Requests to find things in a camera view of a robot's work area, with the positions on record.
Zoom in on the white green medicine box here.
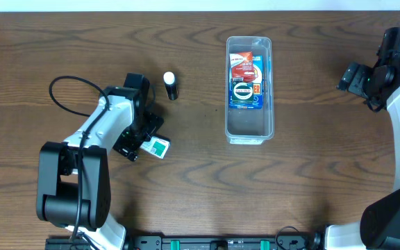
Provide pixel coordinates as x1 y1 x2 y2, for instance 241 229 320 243
140 136 171 159

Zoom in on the dark bottle white cap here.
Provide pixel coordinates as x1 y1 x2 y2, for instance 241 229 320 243
163 72 178 101

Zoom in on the dark green round tin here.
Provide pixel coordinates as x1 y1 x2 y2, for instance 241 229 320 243
231 81 254 105

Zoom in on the blue Kool Fever box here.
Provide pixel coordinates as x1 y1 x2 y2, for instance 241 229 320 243
228 55 264 110

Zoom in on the red white small box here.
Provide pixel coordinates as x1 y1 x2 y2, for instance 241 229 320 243
229 51 256 82

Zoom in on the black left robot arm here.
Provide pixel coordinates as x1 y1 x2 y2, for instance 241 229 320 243
36 73 163 250

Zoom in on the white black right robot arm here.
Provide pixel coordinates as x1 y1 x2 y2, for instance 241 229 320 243
323 26 400 249

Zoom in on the clear plastic container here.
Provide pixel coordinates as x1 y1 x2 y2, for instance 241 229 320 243
225 36 274 145

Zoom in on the black mounting rail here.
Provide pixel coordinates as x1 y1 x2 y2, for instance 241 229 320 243
45 235 394 250

